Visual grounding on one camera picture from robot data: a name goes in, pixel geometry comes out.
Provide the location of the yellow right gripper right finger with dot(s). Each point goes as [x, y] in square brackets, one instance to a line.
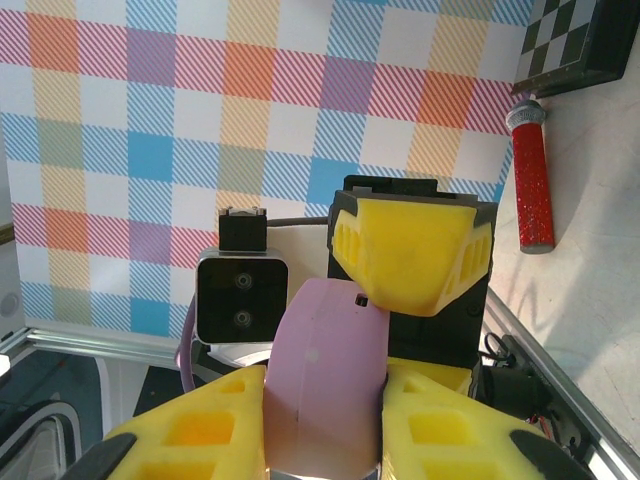
[450, 435]

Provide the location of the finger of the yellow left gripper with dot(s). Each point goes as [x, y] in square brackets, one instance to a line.
[410, 255]

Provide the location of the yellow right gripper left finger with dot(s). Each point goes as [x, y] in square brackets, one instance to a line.
[200, 430]

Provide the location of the mauve earbud charging case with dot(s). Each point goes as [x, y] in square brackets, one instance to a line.
[325, 360]

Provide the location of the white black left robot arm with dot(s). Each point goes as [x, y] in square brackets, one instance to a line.
[120, 390]

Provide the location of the red glitter tube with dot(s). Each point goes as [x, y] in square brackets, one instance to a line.
[532, 180]

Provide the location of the black white chessboard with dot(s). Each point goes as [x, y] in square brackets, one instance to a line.
[565, 40]

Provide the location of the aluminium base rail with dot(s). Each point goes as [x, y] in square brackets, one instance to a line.
[575, 400]

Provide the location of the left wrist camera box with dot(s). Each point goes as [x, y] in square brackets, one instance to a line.
[240, 300]

